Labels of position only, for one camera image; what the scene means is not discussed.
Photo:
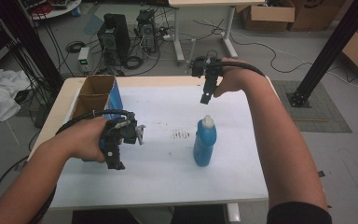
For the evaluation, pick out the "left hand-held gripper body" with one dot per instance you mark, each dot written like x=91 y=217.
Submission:
x=122 y=132

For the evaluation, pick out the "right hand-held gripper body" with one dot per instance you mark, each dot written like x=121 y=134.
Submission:
x=203 y=67

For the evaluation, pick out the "blue bottle with white cap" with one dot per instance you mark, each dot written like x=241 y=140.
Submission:
x=204 y=143

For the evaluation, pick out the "cardboard box with blue side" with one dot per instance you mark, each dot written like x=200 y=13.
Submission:
x=94 y=87

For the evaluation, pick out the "person's right hand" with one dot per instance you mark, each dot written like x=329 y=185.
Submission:
x=233 y=77

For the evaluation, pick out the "person's left hand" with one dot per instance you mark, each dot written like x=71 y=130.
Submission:
x=85 y=140

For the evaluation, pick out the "white desk with metal legs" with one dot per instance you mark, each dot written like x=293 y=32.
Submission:
x=177 y=40

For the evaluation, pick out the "white table mat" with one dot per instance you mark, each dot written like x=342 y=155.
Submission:
x=161 y=174

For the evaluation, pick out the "light wooden table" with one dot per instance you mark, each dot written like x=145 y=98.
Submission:
x=63 y=93

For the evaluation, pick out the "small white power supply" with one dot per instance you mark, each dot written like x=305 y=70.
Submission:
x=83 y=59

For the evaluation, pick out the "open cardboard box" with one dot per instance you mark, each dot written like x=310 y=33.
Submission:
x=270 y=15

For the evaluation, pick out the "black computer tower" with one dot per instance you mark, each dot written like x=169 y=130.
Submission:
x=115 y=37

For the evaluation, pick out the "grey floor mat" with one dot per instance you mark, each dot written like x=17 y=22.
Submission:
x=326 y=115

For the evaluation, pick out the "large cardboard box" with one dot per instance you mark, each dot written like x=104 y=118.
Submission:
x=317 y=14

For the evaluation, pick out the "white table leg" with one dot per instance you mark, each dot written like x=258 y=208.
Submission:
x=233 y=213

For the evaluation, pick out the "round white table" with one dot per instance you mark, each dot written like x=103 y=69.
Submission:
x=59 y=11

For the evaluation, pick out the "black sleeve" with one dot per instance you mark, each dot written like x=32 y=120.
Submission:
x=298 y=214

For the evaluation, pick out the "black metal stand post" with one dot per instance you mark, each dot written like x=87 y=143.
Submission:
x=332 y=49
x=34 y=43

